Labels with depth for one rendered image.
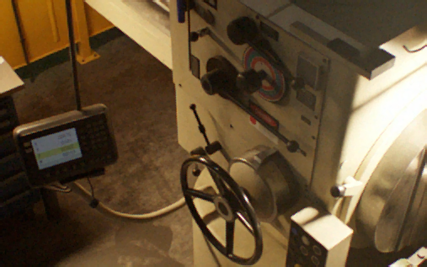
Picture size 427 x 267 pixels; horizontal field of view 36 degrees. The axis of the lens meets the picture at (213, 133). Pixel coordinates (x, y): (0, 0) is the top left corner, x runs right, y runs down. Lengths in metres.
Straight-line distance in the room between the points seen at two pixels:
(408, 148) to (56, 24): 3.10
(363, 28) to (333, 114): 0.23
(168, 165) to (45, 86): 1.16
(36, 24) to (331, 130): 3.03
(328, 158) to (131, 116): 2.59
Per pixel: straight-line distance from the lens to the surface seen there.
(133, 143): 4.10
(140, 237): 3.61
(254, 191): 1.99
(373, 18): 1.74
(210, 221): 2.89
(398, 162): 1.94
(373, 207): 2.00
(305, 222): 1.93
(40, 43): 4.60
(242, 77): 1.81
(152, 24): 2.93
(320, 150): 1.85
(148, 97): 4.43
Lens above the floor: 2.84
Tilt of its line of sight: 43 degrees down
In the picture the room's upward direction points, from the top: straight up
